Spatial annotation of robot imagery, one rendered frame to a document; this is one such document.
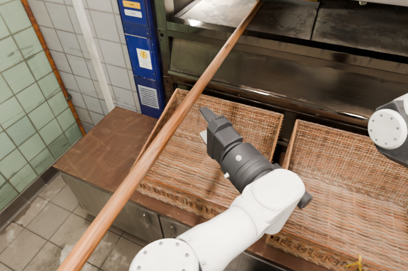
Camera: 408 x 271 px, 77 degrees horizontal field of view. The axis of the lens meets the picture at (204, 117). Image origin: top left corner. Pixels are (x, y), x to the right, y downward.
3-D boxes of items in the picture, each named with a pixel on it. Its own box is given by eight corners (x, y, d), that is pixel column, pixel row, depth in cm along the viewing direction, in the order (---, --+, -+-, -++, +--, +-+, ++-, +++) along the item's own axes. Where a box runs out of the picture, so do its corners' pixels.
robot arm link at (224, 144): (197, 124, 54) (232, 163, 47) (233, 109, 58) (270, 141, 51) (198, 161, 63) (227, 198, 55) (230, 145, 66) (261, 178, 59)
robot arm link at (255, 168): (225, 197, 54) (261, 243, 47) (238, 161, 48) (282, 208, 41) (262, 179, 60) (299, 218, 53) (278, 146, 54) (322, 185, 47)
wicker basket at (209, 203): (179, 124, 151) (175, 85, 132) (274, 152, 136) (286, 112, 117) (133, 192, 118) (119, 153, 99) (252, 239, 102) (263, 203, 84)
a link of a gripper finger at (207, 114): (207, 107, 62) (222, 121, 58) (196, 112, 61) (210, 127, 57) (207, 102, 61) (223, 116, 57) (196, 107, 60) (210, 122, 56)
